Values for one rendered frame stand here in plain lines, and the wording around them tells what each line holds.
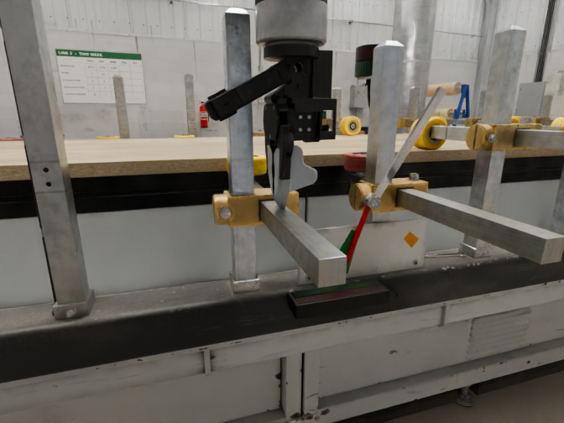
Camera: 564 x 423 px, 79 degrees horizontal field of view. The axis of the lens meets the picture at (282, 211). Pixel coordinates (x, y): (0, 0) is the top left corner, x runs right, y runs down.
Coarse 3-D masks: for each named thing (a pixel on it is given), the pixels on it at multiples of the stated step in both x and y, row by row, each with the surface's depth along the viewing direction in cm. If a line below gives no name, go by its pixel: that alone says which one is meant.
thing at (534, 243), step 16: (352, 176) 76; (400, 192) 60; (416, 192) 58; (416, 208) 56; (432, 208) 53; (448, 208) 50; (464, 208) 48; (448, 224) 50; (464, 224) 47; (480, 224) 44; (496, 224) 42; (512, 224) 41; (496, 240) 42; (512, 240) 40; (528, 240) 38; (544, 240) 37; (560, 240) 37; (528, 256) 39; (544, 256) 37; (560, 256) 38
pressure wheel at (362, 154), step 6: (348, 156) 72; (354, 156) 71; (360, 156) 70; (366, 156) 70; (348, 162) 72; (354, 162) 71; (360, 162) 71; (348, 168) 73; (354, 168) 72; (360, 168) 71; (360, 174) 74
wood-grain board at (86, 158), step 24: (0, 144) 104; (72, 144) 104; (96, 144) 104; (120, 144) 104; (144, 144) 104; (168, 144) 104; (192, 144) 104; (216, 144) 104; (264, 144) 104; (312, 144) 104; (336, 144) 104; (360, 144) 104; (456, 144) 104; (0, 168) 61; (24, 168) 62; (72, 168) 65; (96, 168) 66; (120, 168) 67; (144, 168) 68; (168, 168) 70; (192, 168) 71; (216, 168) 72
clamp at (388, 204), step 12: (360, 180) 63; (396, 180) 63; (408, 180) 63; (420, 180) 63; (360, 192) 60; (372, 192) 60; (384, 192) 60; (396, 192) 61; (360, 204) 60; (384, 204) 61
